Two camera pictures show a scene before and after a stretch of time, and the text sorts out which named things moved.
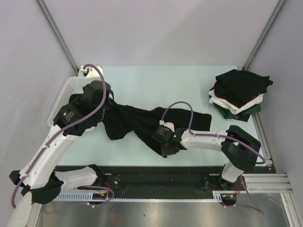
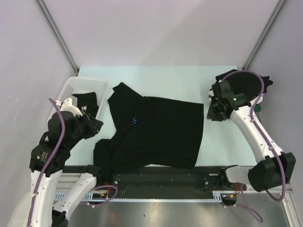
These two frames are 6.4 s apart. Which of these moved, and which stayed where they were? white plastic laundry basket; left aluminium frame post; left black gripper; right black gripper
Moved: left black gripper; right black gripper
Stayed: white plastic laundry basket; left aluminium frame post
